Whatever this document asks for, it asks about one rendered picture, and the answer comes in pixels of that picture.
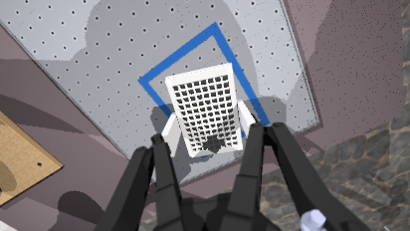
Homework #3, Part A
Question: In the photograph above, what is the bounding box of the blue tape outline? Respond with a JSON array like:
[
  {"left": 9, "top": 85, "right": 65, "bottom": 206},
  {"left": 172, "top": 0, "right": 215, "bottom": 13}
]
[{"left": 138, "top": 22, "right": 270, "bottom": 126}]

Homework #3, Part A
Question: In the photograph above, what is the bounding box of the white well plate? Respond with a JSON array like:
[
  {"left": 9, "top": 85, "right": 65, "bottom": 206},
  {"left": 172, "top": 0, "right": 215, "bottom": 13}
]
[{"left": 165, "top": 63, "right": 243, "bottom": 157}]

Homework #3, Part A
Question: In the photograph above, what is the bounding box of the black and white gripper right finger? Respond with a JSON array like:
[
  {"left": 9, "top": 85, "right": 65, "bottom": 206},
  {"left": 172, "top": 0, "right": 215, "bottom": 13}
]
[{"left": 220, "top": 100, "right": 371, "bottom": 231}]

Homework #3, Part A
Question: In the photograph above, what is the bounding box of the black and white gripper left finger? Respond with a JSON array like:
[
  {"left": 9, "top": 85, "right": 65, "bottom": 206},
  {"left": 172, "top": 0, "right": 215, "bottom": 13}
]
[{"left": 93, "top": 113, "right": 186, "bottom": 231}]

